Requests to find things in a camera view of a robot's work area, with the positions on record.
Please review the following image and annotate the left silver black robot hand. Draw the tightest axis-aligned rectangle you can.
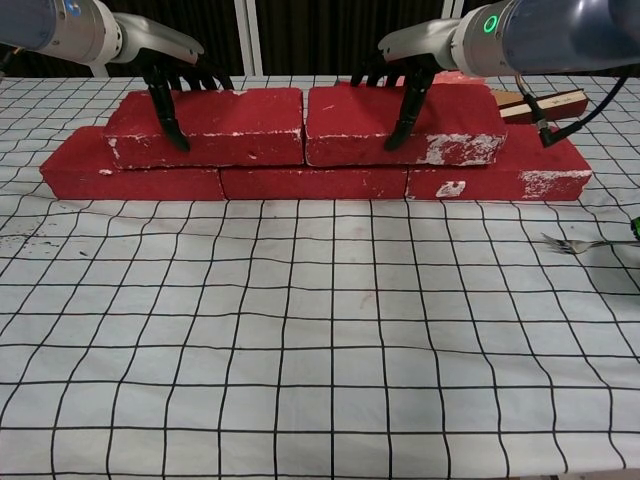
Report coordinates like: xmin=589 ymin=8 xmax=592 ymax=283
xmin=112 ymin=12 xmax=236 ymax=154

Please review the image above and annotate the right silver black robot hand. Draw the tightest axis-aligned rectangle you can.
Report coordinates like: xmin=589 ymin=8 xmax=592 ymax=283
xmin=349 ymin=17 xmax=464 ymax=151

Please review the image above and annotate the red brick with chipped paint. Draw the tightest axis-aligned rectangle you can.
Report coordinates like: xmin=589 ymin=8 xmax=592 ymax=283
xmin=404 ymin=122 xmax=595 ymax=201

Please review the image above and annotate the maroon hardcover book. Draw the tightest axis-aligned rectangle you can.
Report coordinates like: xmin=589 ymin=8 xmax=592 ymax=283
xmin=492 ymin=88 xmax=587 ymax=126

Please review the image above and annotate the metal fork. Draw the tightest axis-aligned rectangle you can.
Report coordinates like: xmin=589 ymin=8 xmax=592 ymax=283
xmin=541 ymin=232 xmax=640 ymax=256

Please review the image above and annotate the white black checkered tablecloth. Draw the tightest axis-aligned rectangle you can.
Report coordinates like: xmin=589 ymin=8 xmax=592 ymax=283
xmin=0 ymin=74 xmax=640 ymax=480

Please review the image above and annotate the white partition post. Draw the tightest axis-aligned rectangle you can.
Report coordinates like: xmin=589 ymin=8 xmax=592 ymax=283
xmin=234 ymin=0 xmax=265 ymax=77

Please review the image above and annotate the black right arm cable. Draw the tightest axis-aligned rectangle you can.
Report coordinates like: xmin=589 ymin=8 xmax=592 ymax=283
xmin=517 ymin=74 xmax=629 ymax=149

